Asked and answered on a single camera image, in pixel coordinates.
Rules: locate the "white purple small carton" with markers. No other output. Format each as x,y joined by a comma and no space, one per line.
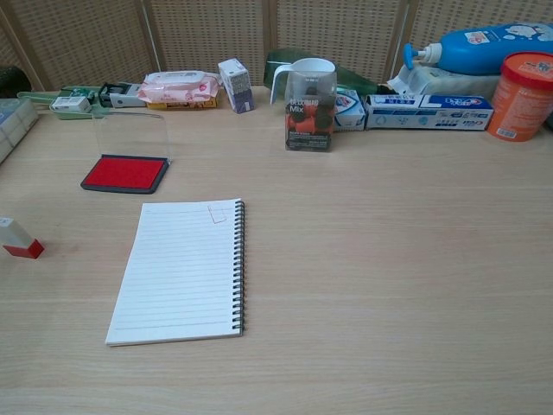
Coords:
237,84

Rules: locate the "small red stamp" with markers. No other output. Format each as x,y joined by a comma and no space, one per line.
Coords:
27,249

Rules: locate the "white spiral notepad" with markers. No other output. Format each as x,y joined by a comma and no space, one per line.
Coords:
181,272

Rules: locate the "small green box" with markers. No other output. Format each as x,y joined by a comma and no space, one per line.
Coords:
82,91

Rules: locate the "pink wet wipes pack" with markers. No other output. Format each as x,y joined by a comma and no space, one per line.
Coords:
177,84

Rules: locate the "orange cylindrical canister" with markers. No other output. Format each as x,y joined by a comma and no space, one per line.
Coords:
525,99

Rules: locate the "blue pump bottle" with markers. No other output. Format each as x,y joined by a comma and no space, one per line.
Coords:
488,49

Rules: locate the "green plastic dustpan tray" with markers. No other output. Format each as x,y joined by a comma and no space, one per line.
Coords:
73,114

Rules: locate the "white refill pouch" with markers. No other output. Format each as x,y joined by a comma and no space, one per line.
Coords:
449,82

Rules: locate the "woven folding screen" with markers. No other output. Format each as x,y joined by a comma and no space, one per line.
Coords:
207,30

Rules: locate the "multicolour tissue packet bundle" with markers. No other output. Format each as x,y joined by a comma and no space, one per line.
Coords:
15,123

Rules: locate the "green glass bottle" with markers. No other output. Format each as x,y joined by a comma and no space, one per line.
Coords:
354,78

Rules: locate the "red ink pad clear lid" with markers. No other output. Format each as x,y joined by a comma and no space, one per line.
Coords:
125,172

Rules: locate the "yellow flat pack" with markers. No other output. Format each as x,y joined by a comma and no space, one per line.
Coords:
181,105

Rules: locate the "small white box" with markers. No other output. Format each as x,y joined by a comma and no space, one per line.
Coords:
69,104

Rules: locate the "blue white toothpaste box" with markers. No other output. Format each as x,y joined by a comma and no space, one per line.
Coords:
427,114

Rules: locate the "clear coffee capsule box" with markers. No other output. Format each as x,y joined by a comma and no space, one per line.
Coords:
309,125

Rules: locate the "white blue soap box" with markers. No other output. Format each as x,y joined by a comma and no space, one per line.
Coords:
349,113

